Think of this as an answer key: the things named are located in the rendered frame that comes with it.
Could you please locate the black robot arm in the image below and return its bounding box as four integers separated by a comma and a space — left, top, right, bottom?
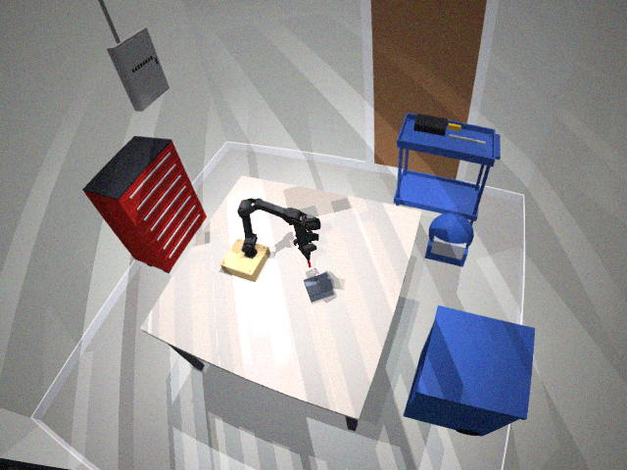
238, 198, 320, 259

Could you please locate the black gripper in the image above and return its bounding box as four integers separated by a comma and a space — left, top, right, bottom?
293, 231, 317, 260

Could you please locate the blue-grey sloped panel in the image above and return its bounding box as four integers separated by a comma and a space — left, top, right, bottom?
304, 272, 335, 302

